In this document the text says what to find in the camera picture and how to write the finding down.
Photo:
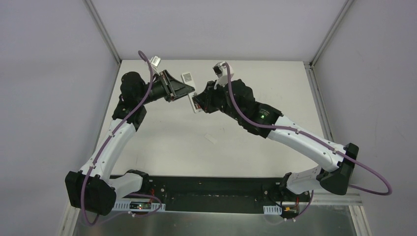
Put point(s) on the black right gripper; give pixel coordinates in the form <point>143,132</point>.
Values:
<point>207,99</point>

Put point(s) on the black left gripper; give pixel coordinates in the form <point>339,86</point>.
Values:
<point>167,85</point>

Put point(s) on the white remote control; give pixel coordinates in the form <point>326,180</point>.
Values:
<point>192,94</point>

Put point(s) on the white battery compartment cover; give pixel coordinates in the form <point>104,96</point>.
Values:
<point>210,138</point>

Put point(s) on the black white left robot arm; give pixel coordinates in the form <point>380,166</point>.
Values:
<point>92,188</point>

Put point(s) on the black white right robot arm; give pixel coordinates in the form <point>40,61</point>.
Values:
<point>333,171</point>

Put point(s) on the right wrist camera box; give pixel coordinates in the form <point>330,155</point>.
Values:
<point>220,70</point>

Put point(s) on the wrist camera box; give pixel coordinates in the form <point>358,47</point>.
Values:
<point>155,61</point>
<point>220,70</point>

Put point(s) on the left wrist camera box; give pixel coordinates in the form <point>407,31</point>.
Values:
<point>155,61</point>

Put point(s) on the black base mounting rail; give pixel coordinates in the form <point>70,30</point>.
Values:
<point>213,194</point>

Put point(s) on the aluminium frame rail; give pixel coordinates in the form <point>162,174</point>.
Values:
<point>321,197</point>

